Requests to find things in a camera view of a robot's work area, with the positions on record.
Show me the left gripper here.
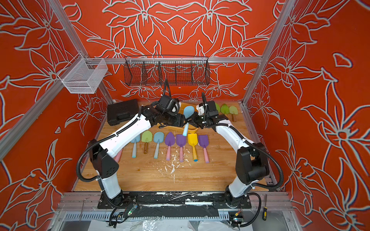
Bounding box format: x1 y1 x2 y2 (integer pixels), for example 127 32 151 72
163 113 189 127

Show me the light blue shovel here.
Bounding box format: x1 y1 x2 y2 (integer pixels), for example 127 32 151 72
183 106 195 137
131 134 141 158
153 132 164 159

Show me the purple square shovel pink handle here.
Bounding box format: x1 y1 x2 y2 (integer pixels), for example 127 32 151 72
198 135 210 163

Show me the purple pointed shovel pink handle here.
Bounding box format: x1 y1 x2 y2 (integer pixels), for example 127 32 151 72
164 132 175 161

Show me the green shovel yellow handle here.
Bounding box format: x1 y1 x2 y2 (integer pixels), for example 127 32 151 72
215 103 221 113
220 104 230 115

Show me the pale green shovel wooden handle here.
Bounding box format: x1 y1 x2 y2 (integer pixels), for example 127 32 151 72
229 106 239 122

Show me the purple scoop shovel pink handle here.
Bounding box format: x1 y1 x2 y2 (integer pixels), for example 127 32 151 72
114 149 122 163

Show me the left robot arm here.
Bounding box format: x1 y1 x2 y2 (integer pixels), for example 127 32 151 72
76 82 186 209

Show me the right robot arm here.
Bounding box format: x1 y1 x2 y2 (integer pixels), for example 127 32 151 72
186 93 284 229

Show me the yellow plastic storage box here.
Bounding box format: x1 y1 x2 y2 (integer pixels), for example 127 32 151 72
161 100 200 134

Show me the black plastic tool case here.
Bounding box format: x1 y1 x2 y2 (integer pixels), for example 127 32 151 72
107 99 139 126

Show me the black wire wall basket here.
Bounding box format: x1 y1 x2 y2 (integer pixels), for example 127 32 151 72
123 56 211 86

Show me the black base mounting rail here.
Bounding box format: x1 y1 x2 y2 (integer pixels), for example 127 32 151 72
97 191 252 210

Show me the white cable duct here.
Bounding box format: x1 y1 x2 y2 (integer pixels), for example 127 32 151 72
60 211 230 221

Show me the white mesh wall basket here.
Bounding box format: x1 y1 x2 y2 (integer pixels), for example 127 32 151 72
58 58 108 94

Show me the yellow handled screwdriver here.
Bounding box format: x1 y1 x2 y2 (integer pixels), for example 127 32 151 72
263 207 267 221

